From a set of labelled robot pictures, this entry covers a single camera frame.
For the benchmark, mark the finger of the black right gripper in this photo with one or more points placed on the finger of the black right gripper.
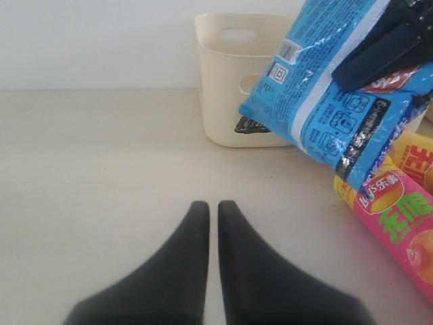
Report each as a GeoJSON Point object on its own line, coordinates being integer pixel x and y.
{"type": "Point", "coordinates": [391, 46]}

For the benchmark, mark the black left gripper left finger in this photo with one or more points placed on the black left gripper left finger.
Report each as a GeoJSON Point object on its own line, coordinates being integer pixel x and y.
{"type": "Point", "coordinates": [169, 288]}

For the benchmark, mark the blue instant noodle packet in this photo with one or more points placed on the blue instant noodle packet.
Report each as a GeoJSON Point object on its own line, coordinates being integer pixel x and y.
{"type": "Point", "coordinates": [297, 98]}

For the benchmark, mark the yellow chips can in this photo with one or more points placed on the yellow chips can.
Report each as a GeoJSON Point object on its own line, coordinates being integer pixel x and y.
{"type": "Point", "coordinates": [412, 153]}

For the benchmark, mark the pink chips can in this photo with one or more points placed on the pink chips can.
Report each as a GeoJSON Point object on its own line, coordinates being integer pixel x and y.
{"type": "Point", "coordinates": [398, 212]}

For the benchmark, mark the cream bin triangle mark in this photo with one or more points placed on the cream bin triangle mark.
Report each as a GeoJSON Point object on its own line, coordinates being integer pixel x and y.
{"type": "Point", "coordinates": [233, 51]}

